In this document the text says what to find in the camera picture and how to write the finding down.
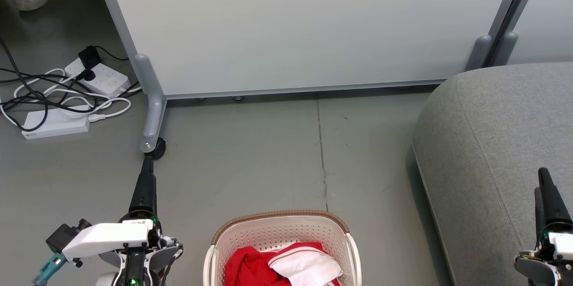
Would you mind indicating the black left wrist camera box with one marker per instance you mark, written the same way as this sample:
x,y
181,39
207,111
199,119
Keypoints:
x,y
65,235

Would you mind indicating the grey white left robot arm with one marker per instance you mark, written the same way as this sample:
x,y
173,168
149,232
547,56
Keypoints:
x,y
105,280

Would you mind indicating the black power adapter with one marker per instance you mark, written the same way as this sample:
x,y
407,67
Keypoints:
x,y
89,57

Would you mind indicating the narrow white partition screen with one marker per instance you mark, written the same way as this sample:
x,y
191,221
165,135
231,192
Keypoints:
x,y
550,13

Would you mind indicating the grey fabric sofa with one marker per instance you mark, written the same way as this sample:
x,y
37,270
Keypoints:
x,y
492,142

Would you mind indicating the square white power strip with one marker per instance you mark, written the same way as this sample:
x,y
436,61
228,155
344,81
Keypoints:
x,y
105,81

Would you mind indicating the white perforated laundry basket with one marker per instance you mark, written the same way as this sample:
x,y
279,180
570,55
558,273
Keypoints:
x,y
277,232

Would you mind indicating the short grey partition foot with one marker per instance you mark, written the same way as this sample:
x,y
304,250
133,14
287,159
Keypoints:
x,y
508,46
479,51

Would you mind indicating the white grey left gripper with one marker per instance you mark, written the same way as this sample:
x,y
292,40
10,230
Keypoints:
x,y
134,245

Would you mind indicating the black plug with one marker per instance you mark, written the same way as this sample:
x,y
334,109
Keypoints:
x,y
86,74

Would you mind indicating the red and white garment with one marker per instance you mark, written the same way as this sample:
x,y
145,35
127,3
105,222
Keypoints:
x,y
246,268

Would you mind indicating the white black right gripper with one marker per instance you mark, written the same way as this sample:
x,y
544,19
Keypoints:
x,y
544,268

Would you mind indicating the white power adapter box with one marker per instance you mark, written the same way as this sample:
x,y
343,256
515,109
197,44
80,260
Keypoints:
x,y
53,125

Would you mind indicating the large white partition screen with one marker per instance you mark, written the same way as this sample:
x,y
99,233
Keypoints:
x,y
313,26

